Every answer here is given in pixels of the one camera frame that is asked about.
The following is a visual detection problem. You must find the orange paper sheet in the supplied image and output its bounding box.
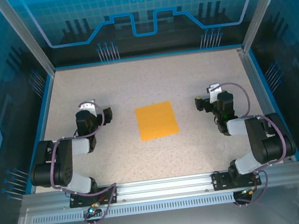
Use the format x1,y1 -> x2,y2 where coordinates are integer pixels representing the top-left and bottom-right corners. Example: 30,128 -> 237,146
134,100 -> 181,142

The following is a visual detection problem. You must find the blue table border strip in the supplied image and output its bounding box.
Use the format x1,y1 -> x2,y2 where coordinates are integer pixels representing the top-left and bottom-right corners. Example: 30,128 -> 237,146
15,72 -> 69,194
247,44 -> 299,166

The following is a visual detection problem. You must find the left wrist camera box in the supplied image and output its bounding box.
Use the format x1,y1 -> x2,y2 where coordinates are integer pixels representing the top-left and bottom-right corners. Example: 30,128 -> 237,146
78,98 -> 98,118

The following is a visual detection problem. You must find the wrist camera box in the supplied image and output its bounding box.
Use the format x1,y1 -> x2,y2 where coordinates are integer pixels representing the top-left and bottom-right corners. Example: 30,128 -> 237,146
78,98 -> 98,118
207,82 -> 225,104

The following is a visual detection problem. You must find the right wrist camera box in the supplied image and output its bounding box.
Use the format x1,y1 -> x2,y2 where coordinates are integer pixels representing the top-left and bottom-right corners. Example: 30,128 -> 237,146
207,82 -> 225,104

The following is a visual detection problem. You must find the aluminium side rail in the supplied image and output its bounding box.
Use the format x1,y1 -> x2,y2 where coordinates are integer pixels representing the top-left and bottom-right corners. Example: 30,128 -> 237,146
236,43 -> 294,167

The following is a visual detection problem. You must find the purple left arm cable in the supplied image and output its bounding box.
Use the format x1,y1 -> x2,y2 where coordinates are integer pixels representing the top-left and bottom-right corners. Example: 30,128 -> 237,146
41,97 -> 122,224

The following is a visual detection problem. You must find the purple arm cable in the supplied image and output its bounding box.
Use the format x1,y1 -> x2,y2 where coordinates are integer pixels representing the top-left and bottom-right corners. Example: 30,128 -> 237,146
208,75 -> 294,210
41,97 -> 122,224

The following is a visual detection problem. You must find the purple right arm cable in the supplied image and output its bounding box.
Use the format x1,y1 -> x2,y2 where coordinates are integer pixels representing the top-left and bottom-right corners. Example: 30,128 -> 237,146
208,75 -> 294,210

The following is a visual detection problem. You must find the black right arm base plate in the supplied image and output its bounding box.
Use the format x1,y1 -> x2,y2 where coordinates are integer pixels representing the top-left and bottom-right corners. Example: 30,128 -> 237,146
210,166 -> 263,192

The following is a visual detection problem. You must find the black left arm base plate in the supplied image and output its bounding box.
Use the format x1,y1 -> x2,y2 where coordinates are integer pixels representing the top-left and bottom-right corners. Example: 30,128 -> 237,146
68,185 -> 120,209

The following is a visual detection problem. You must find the aluminium mounting rail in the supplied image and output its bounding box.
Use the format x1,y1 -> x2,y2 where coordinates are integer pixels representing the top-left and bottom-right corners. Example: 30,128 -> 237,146
22,161 -> 299,215

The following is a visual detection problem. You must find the left arm cable connector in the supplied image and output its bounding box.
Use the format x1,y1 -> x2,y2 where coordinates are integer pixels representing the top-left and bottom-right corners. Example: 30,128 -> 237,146
84,202 -> 103,218

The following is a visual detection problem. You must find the arm cable connector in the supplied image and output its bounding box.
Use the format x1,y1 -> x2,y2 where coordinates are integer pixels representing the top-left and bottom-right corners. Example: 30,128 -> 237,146
84,202 -> 103,218
239,185 -> 259,197

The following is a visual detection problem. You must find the right arm cable connector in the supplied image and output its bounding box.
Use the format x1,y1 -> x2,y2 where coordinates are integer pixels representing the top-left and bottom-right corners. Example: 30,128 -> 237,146
239,185 -> 259,197

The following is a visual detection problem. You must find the aluminium frame post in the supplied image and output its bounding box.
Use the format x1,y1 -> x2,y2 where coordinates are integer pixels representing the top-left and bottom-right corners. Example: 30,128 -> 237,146
0,0 -> 57,81
235,0 -> 296,54

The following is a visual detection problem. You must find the slotted metal cable duct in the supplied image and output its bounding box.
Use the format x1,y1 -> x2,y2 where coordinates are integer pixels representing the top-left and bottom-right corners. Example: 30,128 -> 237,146
30,188 -> 259,224

